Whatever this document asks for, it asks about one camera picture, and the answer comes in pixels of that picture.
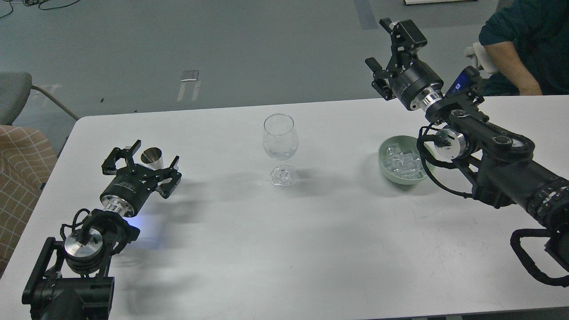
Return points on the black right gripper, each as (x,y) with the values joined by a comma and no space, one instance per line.
(406,41)

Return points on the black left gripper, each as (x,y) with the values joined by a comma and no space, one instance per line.
(133,184)

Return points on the steel cocktail jigger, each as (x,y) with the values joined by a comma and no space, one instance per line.
(152,158)

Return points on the clear ice cubes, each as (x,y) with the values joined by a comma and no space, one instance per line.
(404,165)

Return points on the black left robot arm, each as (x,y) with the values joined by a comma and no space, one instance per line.
(70,279)

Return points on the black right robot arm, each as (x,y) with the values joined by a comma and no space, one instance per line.
(497,162)

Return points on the clear wine glass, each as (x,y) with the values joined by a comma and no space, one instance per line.
(280,142)

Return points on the green bowl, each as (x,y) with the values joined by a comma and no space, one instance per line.
(407,144)

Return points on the beige checked cushion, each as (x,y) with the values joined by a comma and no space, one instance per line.
(27,160)

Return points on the silver floor plate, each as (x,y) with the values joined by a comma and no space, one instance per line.
(189,75)

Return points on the person in dark shirt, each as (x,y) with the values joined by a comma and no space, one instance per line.
(528,43)

